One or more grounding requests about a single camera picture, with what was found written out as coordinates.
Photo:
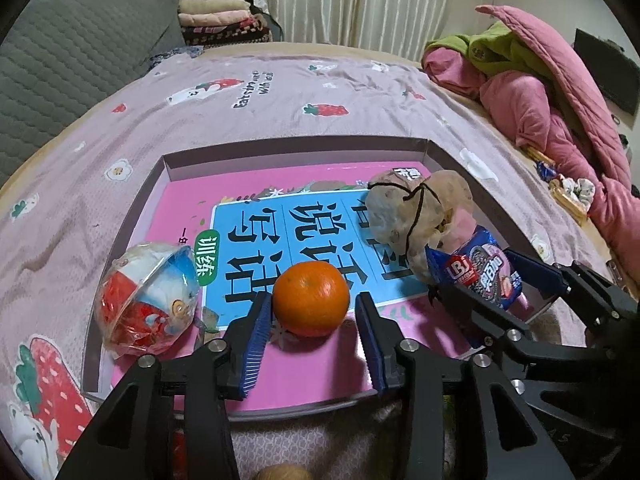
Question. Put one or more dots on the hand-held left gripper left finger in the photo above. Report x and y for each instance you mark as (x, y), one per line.
(255, 350)

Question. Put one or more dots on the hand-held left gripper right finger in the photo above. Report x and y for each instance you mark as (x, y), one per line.
(371, 355)

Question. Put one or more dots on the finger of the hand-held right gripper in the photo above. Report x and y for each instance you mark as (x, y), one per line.
(537, 272)
(475, 317)

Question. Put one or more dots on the blue snack packet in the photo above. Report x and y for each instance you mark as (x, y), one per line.
(475, 270)

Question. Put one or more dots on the orange tangerine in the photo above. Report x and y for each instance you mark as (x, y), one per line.
(311, 297)

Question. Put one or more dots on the plastic-wrapped toy egg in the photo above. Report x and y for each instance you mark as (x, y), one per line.
(150, 300)

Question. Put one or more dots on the walnut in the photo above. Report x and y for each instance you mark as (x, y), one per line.
(282, 473)

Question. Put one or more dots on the grey shallow cardboard box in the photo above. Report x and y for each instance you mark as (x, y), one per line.
(165, 170)

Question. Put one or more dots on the wafer biscuit packet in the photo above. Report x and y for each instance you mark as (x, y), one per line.
(570, 202)

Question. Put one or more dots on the white patterned scrunchie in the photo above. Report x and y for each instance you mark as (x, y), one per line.
(582, 189)

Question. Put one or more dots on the blue wrapped candy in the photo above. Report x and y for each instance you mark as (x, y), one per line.
(546, 170)

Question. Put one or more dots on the pink and blue book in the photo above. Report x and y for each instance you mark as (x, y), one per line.
(175, 220)

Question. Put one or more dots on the pink quilt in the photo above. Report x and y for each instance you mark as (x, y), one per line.
(550, 90)

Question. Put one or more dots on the black television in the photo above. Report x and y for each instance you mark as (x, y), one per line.
(600, 60)

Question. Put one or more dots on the green blanket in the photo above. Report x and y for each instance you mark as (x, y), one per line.
(492, 47)

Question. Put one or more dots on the dark patterned cloth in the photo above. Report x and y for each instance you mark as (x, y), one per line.
(175, 55)

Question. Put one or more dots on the white curtains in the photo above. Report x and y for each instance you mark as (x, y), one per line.
(360, 0)

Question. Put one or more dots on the stack of folded blankets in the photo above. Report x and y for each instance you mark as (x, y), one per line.
(220, 20)

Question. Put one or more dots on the grey quilted sofa cover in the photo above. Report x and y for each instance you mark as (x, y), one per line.
(75, 60)

